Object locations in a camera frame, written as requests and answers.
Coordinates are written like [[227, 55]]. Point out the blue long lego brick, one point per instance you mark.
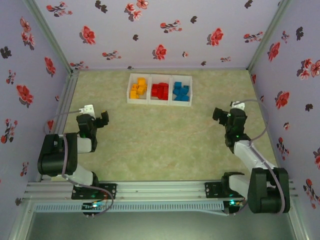
[[184, 98]]

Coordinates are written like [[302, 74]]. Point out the yellow round lego piece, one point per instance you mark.
[[135, 87]]

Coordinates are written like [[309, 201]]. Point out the red long lego brick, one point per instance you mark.
[[156, 90], [165, 94]]

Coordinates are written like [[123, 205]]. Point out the red arched lego brick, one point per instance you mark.
[[163, 85]]

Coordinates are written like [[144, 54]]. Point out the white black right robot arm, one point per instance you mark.
[[250, 156]]

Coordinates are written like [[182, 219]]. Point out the white plastic bin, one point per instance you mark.
[[161, 102], [140, 100], [181, 103]]

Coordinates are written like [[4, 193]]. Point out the small controller circuit board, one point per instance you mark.
[[93, 206], [235, 203]]

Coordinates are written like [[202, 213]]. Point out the aluminium side rail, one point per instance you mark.
[[66, 100]]

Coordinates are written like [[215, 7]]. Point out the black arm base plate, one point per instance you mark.
[[110, 191], [211, 191]]

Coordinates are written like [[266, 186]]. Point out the aluminium corner post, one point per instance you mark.
[[265, 37], [51, 37]]

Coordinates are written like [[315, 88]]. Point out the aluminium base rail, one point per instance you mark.
[[160, 190]]

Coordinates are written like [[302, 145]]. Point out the aluminium frame beam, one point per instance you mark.
[[298, 225], [22, 220]]

